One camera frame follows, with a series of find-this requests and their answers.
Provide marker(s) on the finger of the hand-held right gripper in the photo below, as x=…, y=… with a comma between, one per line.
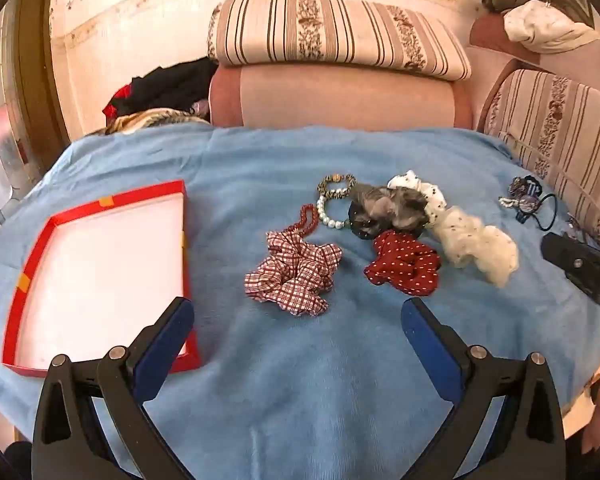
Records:
x=580, y=267

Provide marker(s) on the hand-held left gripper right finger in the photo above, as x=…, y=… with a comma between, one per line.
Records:
x=427, y=345

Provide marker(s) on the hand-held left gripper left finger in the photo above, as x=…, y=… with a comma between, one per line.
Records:
x=165, y=345

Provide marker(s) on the red polka dot scrunchie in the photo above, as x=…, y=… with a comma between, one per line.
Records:
x=405, y=262

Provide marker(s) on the red cardboard box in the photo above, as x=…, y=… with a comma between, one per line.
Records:
x=105, y=270

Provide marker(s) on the large cream dotted scrunchie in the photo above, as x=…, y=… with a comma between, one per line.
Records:
x=475, y=242

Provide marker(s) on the grey black scrunchie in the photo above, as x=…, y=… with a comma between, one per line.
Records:
x=390, y=207

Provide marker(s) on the red white checkered scrunchie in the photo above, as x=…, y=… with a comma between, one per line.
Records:
x=295, y=270

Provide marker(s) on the small white dotted scrunchie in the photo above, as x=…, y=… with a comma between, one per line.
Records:
x=432, y=195

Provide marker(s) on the blue blanket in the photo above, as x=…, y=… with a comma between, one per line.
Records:
x=300, y=385

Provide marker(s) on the striped floral sofa cushion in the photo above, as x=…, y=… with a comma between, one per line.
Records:
x=570, y=120

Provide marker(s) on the gold patterned cloth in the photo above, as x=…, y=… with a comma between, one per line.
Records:
x=145, y=119

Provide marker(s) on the white garment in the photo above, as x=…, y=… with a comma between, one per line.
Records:
x=545, y=27

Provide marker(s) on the pink sofa armrest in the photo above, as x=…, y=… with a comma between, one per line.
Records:
x=490, y=35

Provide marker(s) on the black and red clothing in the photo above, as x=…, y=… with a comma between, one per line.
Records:
x=170, y=85

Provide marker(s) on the pink bolster cushion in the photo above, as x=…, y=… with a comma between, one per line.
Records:
x=340, y=95

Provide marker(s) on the frosted glass door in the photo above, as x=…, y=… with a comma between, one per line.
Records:
x=0, y=125

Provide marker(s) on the long striped floral cushion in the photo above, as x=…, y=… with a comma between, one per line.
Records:
x=330, y=30

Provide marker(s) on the wooden door frame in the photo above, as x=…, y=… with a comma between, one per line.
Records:
x=35, y=85

